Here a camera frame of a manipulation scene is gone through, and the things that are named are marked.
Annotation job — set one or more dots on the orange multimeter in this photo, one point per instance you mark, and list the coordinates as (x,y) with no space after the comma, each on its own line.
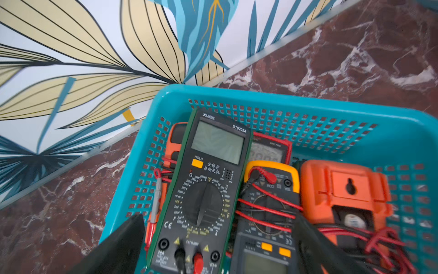
(163,178)

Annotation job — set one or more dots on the yellow multimeter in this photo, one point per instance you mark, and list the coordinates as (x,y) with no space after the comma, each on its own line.
(266,210)

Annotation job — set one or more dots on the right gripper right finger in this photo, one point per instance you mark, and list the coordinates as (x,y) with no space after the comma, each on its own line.
(316,253)

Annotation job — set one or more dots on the orange multimeter face down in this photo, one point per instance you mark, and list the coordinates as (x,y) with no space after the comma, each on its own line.
(348,205)

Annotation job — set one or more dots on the teal plastic basket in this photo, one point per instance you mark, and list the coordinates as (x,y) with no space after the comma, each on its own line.
(399,142)

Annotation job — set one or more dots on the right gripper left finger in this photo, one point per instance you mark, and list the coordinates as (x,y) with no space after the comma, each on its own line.
(118,253)

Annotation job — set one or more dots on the green black dial multimeter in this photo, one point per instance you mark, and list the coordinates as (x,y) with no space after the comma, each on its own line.
(195,223)

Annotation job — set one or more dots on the red multimeter with display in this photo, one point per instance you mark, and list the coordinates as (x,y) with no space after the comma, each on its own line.
(267,148)

